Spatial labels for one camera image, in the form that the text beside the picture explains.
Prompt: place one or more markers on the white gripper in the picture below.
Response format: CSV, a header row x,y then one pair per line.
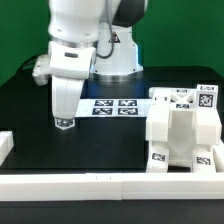
x,y
69,68

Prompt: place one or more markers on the white chair seat piece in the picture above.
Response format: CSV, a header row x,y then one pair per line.
x,y
181,138

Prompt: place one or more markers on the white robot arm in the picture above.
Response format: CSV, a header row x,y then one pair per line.
x,y
87,37

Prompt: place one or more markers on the white flat back plate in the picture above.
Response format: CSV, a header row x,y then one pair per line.
x,y
113,108

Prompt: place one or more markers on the white left fence rail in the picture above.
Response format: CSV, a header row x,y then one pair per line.
x,y
6,144

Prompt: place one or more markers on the white fence rail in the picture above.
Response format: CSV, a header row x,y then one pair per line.
x,y
6,144
126,186

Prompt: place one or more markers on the white front fence rail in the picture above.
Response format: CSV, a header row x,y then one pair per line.
x,y
126,186

